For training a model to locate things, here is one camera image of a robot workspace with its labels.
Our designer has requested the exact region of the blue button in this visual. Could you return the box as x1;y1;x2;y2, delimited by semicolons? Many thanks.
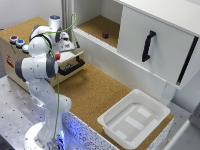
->
15;38;26;48

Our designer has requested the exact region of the wooden drawer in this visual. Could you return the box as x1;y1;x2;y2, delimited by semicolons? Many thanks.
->
53;48;86;81

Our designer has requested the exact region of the green button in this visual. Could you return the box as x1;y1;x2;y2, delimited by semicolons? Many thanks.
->
21;44;31;54

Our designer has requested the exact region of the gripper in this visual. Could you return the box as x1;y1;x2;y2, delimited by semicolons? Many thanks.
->
58;31;80;53

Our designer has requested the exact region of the black drawer handle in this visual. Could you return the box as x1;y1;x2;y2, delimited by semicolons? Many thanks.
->
57;55;86;77

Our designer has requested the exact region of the purple block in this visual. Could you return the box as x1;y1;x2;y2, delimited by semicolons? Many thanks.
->
101;31;110;39

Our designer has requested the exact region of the white cabinet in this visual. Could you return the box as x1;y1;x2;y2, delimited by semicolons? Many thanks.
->
61;0;200;107

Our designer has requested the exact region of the green cable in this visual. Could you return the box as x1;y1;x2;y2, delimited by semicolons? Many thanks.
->
41;12;81;150

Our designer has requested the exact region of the red button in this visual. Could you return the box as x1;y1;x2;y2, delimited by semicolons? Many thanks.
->
9;35;19;45

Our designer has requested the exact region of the white plastic box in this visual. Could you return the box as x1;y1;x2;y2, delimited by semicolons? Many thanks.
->
96;88;172;150

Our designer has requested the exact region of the white sliding door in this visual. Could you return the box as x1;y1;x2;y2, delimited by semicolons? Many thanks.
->
116;5;200;91

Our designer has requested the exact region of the black door handle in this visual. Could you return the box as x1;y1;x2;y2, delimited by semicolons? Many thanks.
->
141;30;157;63

